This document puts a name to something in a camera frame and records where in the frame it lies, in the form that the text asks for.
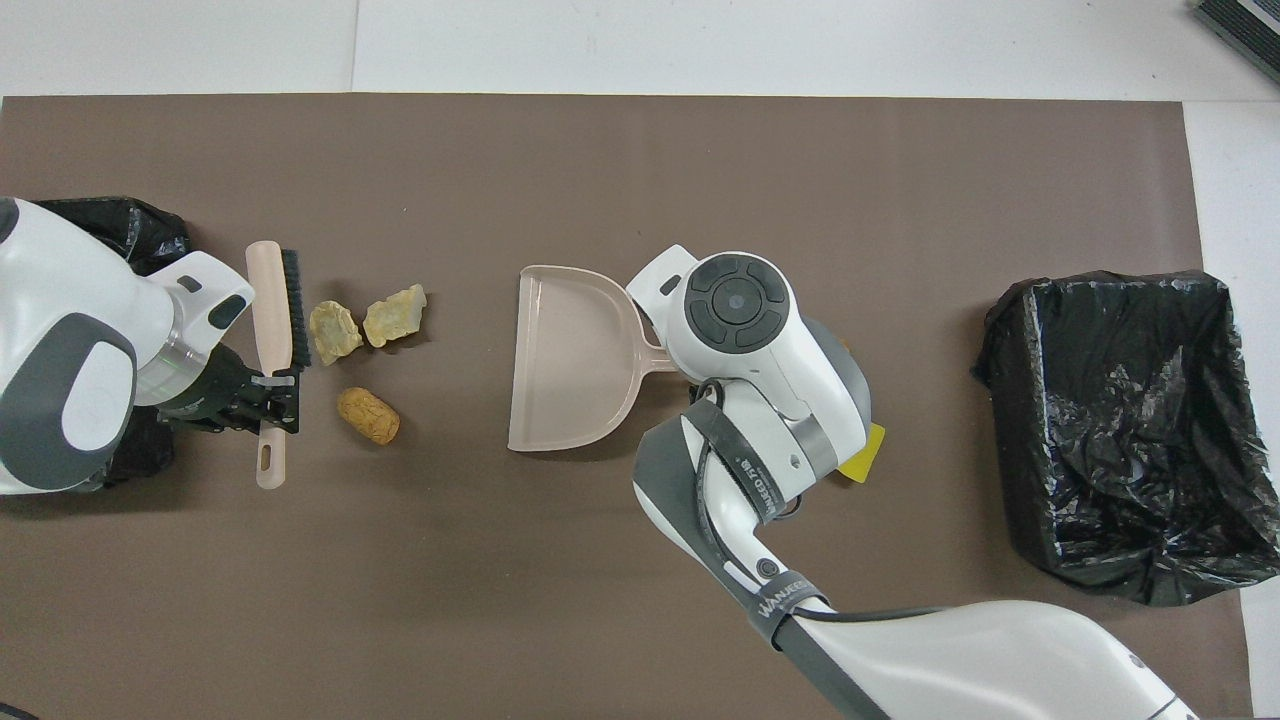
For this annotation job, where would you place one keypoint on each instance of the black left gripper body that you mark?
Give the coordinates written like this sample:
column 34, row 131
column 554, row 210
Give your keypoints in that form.
column 210, row 395

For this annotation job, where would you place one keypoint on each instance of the brown oval bread roll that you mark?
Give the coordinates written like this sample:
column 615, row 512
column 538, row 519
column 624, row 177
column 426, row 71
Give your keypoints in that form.
column 368, row 416

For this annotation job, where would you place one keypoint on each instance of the yellowish bread chunk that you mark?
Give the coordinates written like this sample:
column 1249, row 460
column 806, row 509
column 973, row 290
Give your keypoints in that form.
column 334, row 333

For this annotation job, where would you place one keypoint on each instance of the beige hand brush black bristles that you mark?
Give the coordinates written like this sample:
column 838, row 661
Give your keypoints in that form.
column 268, row 300

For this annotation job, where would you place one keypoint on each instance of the pale bread chunk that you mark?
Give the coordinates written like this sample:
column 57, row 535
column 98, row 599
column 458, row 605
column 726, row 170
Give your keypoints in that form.
column 395, row 316

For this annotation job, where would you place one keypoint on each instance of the beige plastic dustpan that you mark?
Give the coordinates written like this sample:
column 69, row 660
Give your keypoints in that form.
column 570, row 360

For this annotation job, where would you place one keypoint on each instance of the notched yellow sponge piece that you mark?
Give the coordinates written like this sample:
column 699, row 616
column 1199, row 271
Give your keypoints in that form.
column 868, row 452

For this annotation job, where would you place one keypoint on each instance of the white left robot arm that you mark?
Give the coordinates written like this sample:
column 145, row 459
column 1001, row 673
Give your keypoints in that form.
column 80, row 300

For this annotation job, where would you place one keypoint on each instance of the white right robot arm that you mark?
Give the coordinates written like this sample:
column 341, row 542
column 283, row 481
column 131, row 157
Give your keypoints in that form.
column 1000, row 660

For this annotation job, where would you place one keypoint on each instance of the black bag lined bin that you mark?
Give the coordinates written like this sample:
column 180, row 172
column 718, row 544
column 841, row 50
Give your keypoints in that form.
column 150, row 240
column 1120, row 450

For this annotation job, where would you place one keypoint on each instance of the brown table mat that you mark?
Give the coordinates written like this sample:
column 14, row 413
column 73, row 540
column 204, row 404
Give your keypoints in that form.
column 700, row 170

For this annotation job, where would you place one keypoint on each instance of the dark grey ribbed device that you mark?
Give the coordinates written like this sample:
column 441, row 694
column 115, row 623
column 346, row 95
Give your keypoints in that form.
column 1245, row 25

